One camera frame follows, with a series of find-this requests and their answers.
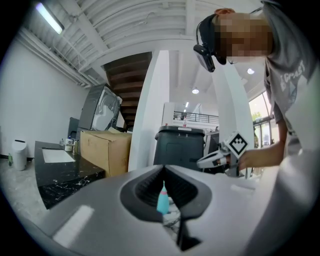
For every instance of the narrow white pillar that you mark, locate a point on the narrow white pillar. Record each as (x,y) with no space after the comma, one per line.
(232,105)

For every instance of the large framed window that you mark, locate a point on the large framed window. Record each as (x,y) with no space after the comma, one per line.
(261,117)

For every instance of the white ceiling pipes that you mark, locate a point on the white ceiling pipes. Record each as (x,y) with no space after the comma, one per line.
(55,57)

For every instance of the white mug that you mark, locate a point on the white mug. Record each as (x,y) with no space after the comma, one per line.
(68,145)

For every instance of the brown cardboard box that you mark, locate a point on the brown cardboard box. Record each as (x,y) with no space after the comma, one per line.
(105,152)

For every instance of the white tall cabinet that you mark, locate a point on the white tall cabinet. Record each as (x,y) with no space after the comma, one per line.
(168,113)

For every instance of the dark grey wheeled bin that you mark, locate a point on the dark grey wheeled bin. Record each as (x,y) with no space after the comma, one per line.
(177,150)

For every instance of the small green bottle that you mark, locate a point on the small green bottle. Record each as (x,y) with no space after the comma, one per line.
(10,160)

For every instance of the round pendant lamp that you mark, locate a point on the round pendant lamp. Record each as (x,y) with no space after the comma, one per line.
(195,90)
(250,71)

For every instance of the ceiling tube light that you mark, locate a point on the ceiling tube light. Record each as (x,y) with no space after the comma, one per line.
(50,17)

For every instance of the black head-mounted camera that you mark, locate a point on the black head-mounted camera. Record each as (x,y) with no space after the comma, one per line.
(205,58)

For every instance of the person's right forearm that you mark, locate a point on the person's right forearm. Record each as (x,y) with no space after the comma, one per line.
(265,152)

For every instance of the white trash bin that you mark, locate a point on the white trash bin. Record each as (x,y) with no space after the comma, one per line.
(19,156)

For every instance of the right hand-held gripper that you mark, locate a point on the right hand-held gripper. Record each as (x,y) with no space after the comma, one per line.
(236,147)

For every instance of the grey plastic-wrapped appliance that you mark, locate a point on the grey plastic-wrapped appliance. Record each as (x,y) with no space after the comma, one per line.
(100,110)

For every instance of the clear glass flask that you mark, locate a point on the clear glass flask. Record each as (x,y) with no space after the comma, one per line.
(61,142)

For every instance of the black marble counter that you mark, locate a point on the black marble counter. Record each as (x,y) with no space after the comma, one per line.
(62,177)

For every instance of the white marble table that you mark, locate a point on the white marble table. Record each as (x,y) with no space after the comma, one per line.
(172,222)

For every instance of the person's head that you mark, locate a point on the person's head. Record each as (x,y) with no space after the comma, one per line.
(245,35)

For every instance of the teal and pink spray bottle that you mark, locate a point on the teal and pink spray bottle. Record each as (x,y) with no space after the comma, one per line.
(162,202)

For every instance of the brown wooden staircase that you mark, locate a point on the brown wooden staircase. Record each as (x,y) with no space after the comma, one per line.
(127,85)

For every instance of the black balcony railing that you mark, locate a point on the black balcony railing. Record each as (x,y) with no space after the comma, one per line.
(200,117)

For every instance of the dark upright panel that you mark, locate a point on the dark upright panel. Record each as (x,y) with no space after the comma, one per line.
(73,127)

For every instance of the white rectangular basin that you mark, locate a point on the white rectangular basin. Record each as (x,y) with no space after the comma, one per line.
(57,155)

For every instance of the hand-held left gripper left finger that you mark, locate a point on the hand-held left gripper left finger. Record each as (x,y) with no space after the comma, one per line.
(100,212)

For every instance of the grey printed t-shirt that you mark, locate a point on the grey printed t-shirt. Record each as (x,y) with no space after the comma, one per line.
(292,62)

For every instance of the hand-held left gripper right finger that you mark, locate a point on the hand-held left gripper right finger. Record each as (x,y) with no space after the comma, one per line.
(220,200)

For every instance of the wide white pillar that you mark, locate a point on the wide white pillar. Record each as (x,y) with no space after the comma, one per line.
(150,112)

